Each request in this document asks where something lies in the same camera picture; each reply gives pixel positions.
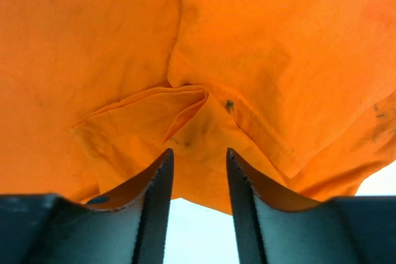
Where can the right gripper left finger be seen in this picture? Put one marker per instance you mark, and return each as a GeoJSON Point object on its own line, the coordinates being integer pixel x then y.
{"type": "Point", "coordinates": [125, 225]}

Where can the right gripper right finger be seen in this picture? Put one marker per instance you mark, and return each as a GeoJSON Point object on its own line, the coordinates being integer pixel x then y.
{"type": "Point", "coordinates": [274, 224]}

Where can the orange t shirt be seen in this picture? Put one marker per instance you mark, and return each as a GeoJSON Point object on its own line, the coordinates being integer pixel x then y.
{"type": "Point", "coordinates": [92, 91]}

